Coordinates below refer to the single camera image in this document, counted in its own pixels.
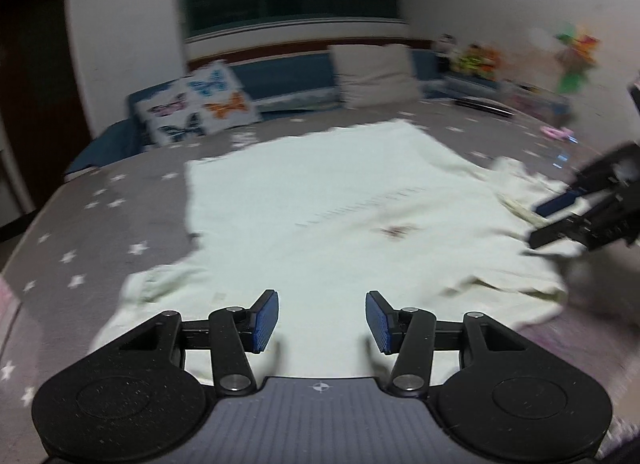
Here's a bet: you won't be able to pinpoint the orange and yellow plush toy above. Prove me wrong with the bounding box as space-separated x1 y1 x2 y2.
452 43 503 82

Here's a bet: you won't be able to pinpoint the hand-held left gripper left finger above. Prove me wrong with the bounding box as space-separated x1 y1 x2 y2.
92 289 280 397

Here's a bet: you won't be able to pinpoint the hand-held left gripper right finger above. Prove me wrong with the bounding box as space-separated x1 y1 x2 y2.
365 290 547 398

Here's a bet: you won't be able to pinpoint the dark flat tablet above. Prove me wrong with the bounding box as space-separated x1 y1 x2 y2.
452 96 516 118

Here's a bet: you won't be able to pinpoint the butterfly print pillow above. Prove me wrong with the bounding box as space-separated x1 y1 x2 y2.
137 61 262 147

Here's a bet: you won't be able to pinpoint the cream white shirt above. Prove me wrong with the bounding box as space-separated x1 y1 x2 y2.
90 118 571 387

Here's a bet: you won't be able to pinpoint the dark wooden door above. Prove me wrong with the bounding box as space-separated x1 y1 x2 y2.
0 0 95 245

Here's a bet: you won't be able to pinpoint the colourful toys on shelf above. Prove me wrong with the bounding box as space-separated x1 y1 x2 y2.
552 21 602 96

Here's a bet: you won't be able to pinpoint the plain cream pillow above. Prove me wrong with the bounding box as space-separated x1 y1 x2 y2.
327 43 424 108

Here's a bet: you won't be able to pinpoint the black and white plush toy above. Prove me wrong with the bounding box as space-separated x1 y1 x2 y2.
434 34 458 72

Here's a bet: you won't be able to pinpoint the colourful storage box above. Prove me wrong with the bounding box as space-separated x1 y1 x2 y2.
504 81 572 121

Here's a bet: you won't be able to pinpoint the blue padded bed surround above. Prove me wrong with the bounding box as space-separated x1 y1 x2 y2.
64 50 501 181

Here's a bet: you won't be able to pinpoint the grey star-print bed sheet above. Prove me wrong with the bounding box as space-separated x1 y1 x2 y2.
0 94 640 464

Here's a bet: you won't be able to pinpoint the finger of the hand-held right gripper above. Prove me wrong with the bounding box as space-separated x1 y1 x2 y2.
531 178 603 220
528 214 598 251

